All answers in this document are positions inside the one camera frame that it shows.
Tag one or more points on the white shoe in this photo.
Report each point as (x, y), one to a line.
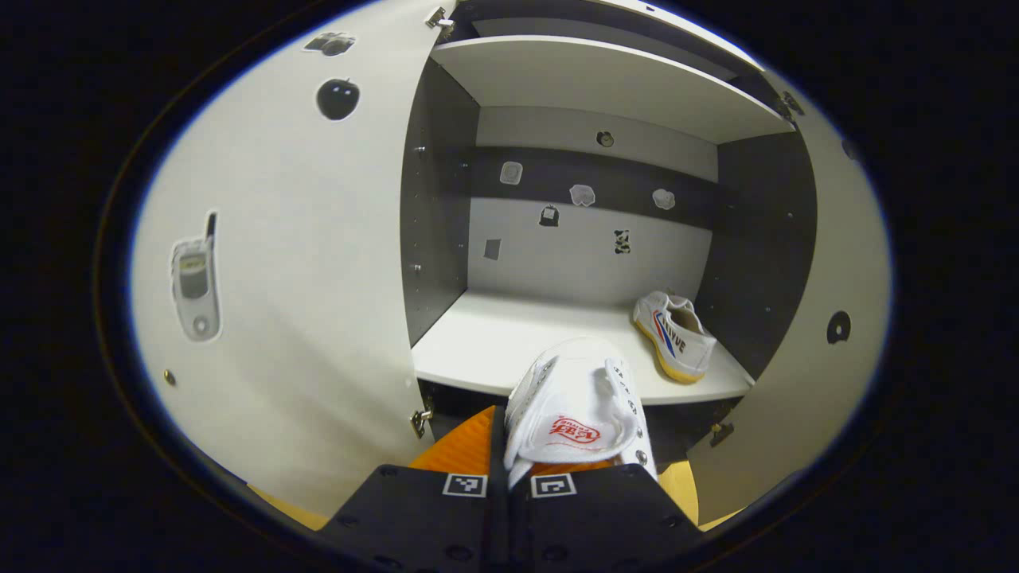
(569, 398)
(681, 342)

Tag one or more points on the white cabinet door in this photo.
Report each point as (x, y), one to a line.
(812, 382)
(302, 278)

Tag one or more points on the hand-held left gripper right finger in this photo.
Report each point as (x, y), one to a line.
(605, 517)

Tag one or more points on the white cabinet shelf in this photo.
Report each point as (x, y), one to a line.
(589, 79)
(493, 342)

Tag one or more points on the white shoe cabinet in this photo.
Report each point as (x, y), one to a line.
(573, 247)

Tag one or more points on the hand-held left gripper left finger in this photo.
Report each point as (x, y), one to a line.
(414, 517)

